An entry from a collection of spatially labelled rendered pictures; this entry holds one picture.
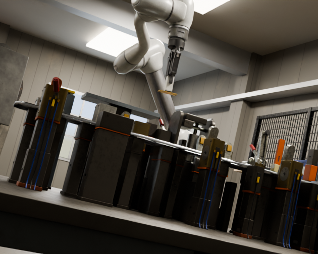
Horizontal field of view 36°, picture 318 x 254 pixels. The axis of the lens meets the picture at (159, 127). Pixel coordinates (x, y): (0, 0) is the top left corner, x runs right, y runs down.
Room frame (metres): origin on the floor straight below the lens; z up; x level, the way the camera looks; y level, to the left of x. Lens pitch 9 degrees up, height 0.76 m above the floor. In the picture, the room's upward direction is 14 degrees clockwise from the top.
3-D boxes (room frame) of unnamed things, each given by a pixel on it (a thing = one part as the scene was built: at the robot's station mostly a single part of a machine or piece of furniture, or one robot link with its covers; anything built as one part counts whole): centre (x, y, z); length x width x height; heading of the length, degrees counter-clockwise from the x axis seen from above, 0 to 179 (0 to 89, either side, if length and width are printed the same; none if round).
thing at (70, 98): (2.22, 0.45, 0.92); 0.08 x 0.08 x 0.44; 18
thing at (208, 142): (1.89, -0.23, 0.87); 0.12 x 0.07 x 0.35; 18
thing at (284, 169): (1.97, -0.57, 0.87); 0.12 x 0.07 x 0.35; 18
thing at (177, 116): (2.28, -0.15, 0.94); 0.18 x 0.13 x 0.49; 108
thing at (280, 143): (2.37, -0.61, 0.95); 0.03 x 0.01 x 0.50; 108
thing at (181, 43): (2.08, 0.01, 1.43); 0.08 x 0.07 x 0.09; 14
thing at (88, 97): (2.30, 0.20, 1.16); 0.37 x 0.14 x 0.02; 108
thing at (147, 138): (2.04, -0.10, 1.00); 1.38 x 0.22 x 0.02; 108
